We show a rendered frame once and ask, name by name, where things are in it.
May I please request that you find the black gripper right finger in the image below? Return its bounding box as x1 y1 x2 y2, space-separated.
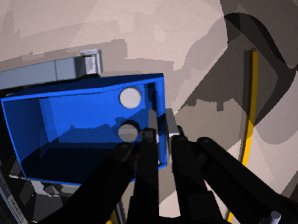
165 108 298 224

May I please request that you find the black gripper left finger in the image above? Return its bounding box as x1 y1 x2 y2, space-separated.
35 109 160 224

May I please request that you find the yellow bar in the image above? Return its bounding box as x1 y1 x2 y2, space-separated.
226 51 258 222

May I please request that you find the yellow open bin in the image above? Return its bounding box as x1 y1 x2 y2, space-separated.
28 210 118 224

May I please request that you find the grey round disc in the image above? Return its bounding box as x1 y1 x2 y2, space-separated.
120 87 141 109
118 121 139 142

